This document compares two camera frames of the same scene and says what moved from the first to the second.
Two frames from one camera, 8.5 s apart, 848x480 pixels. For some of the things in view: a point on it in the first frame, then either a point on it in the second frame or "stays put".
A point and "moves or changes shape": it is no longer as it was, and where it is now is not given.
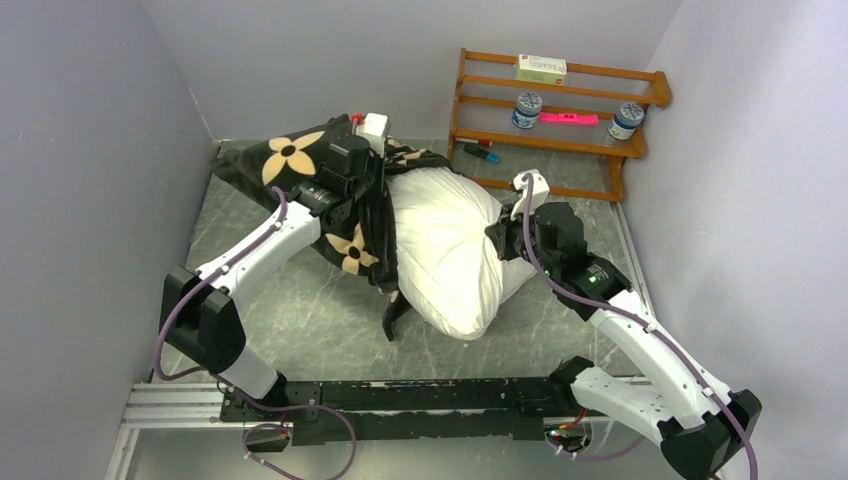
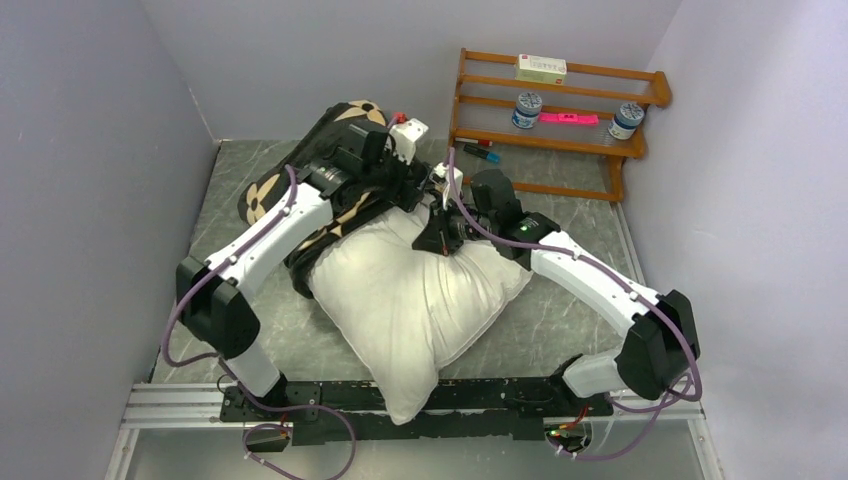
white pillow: [451, 277] moves or changes shape
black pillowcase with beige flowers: [286, 155] moves or changes shape
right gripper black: [501, 233] -> [436, 237]
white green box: [541, 69] stays put
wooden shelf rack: [601, 110] stays put
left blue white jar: [528, 107] stays put
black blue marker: [482, 153] stays put
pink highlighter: [567, 118] stays put
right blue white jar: [624, 122] stays put
